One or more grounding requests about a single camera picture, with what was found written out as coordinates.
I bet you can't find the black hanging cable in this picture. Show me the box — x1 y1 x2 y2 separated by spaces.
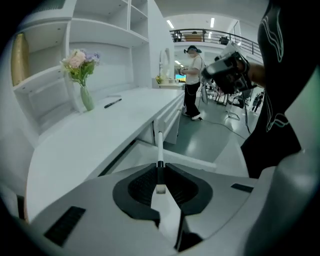
240 91 252 136

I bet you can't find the white curved sculpture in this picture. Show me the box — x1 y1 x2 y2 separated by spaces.
159 47 174 81

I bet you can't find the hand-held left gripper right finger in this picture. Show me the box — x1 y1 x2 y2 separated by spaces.
164 162 259 253

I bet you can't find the white desk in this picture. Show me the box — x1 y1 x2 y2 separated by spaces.
25 87 186 223

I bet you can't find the black balcony railing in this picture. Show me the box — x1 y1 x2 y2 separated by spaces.
169 28 262 57

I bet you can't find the pale green ribbed vase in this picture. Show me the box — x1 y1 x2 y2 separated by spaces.
79 85 96 112

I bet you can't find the white shelf unit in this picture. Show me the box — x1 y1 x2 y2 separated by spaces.
9 0 176 137

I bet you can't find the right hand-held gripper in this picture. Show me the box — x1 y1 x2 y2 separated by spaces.
200 40 258 95

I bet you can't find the black marker pen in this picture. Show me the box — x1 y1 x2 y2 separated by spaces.
103 98 123 109

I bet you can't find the pastel flower bouquet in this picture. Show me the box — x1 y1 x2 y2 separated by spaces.
59 48 101 88

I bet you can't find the metal frame chair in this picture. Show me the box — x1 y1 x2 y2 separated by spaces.
225 95 245 121

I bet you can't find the gold vase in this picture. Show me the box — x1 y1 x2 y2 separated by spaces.
10 32 31 87

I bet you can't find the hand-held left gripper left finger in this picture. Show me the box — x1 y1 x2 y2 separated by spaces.
30 162 176 256

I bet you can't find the person's right forearm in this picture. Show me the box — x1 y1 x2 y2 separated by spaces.
248 62 266 88

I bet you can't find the white pen with black band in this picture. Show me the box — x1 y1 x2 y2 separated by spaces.
154 131 167 195

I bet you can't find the thin floor cable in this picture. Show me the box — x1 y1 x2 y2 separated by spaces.
199 116 248 140

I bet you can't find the white closed drawer cabinet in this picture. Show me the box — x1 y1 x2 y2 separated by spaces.
137 92 186 146

